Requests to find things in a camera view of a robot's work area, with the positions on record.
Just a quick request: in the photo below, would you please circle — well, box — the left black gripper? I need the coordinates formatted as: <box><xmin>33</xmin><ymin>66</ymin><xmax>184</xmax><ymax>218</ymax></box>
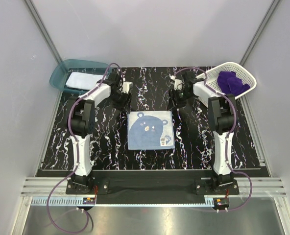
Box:
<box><xmin>109</xmin><ymin>90</ymin><xmax>132</xmax><ymax>114</ymax></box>

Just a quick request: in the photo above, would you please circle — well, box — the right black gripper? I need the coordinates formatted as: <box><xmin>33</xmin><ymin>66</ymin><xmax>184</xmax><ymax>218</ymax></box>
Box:
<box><xmin>166</xmin><ymin>89</ymin><xmax>193</xmax><ymax>111</ymax></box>

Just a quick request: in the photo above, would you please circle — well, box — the light blue towel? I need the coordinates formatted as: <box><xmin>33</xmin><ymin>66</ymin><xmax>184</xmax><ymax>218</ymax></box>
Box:
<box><xmin>127</xmin><ymin>111</ymin><xmax>175</xmax><ymax>150</ymax></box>

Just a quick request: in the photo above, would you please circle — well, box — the white towel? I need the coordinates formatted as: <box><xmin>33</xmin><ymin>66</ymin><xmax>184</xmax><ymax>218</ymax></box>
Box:
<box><xmin>66</xmin><ymin>72</ymin><xmax>103</xmax><ymax>91</ymax></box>

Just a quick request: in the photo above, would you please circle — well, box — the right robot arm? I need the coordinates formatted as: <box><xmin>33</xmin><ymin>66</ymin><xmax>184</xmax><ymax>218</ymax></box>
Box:
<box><xmin>168</xmin><ymin>71</ymin><xmax>237</xmax><ymax>194</ymax></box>

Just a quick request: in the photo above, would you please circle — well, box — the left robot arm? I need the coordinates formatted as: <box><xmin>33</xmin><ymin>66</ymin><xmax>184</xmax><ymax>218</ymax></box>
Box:
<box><xmin>66</xmin><ymin>72</ymin><xmax>133</xmax><ymax>194</ymax></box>

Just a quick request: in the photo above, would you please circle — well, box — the purple towel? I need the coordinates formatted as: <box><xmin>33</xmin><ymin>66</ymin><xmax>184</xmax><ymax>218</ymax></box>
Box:
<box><xmin>217</xmin><ymin>71</ymin><xmax>250</xmax><ymax>96</ymax></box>

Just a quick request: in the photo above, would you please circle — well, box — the white plastic basket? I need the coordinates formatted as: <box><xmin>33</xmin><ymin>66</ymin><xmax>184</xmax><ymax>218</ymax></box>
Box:
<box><xmin>193</xmin><ymin>62</ymin><xmax>257</xmax><ymax>107</ymax></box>

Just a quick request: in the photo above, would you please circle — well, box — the left small circuit board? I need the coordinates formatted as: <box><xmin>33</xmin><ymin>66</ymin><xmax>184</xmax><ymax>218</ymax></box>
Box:
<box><xmin>83</xmin><ymin>197</ymin><xmax>96</xmax><ymax>205</ymax></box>

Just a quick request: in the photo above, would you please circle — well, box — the small circuit board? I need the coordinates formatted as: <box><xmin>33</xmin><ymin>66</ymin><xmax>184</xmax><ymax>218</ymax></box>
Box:
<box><xmin>214</xmin><ymin>198</ymin><xmax>230</xmax><ymax>208</ymax></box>
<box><xmin>83</xmin><ymin>197</ymin><xmax>96</xmax><ymax>205</ymax></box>

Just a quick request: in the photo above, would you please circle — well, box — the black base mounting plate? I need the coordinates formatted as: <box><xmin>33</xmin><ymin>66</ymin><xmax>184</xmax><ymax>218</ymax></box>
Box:
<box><xmin>37</xmin><ymin>169</ymin><xmax>258</xmax><ymax>205</ymax></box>

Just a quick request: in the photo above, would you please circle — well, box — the right small circuit board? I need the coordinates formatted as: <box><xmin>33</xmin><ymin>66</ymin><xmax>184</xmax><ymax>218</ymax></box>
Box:
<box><xmin>214</xmin><ymin>198</ymin><xmax>230</xmax><ymax>208</ymax></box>

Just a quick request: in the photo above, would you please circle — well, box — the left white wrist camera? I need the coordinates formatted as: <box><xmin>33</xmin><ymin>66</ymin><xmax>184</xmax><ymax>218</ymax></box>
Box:
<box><xmin>121</xmin><ymin>81</ymin><xmax>133</xmax><ymax>94</ymax></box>

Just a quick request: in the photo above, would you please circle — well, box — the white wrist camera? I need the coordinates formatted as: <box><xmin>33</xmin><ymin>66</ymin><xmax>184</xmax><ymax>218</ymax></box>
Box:
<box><xmin>121</xmin><ymin>81</ymin><xmax>133</xmax><ymax>94</ymax></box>
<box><xmin>170</xmin><ymin>75</ymin><xmax>185</xmax><ymax>91</ymax></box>

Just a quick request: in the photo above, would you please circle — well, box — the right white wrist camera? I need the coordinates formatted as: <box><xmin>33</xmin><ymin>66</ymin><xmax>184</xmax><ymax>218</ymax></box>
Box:
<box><xmin>170</xmin><ymin>75</ymin><xmax>185</xmax><ymax>91</ymax></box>

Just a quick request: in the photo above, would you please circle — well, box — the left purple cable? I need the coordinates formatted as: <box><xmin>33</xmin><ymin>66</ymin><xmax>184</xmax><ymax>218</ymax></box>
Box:
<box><xmin>46</xmin><ymin>62</ymin><xmax>125</xmax><ymax>233</ymax></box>

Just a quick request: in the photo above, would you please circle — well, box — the left aluminium frame post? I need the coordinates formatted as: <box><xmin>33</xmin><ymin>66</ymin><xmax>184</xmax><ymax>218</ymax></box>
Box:
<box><xmin>23</xmin><ymin>0</ymin><xmax>62</xmax><ymax>64</ymax></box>

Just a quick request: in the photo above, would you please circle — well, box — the aluminium frame post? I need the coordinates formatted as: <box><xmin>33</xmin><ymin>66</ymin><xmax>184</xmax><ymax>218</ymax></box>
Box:
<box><xmin>23</xmin><ymin>0</ymin><xmax>62</xmax><ymax>64</ymax></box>
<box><xmin>240</xmin><ymin>0</ymin><xmax>282</xmax><ymax>66</ymax></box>

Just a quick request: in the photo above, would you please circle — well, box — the white slotted cable duct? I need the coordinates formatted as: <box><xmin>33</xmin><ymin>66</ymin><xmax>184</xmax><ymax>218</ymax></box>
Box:
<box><xmin>31</xmin><ymin>196</ymin><xmax>214</xmax><ymax>208</ymax></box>

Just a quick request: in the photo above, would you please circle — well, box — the right aluminium frame post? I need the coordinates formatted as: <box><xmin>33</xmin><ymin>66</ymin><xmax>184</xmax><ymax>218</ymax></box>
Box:
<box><xmin>240</xmin><ymin>0</ymin><xmax>282</xmax><ymax>66</ymax></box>

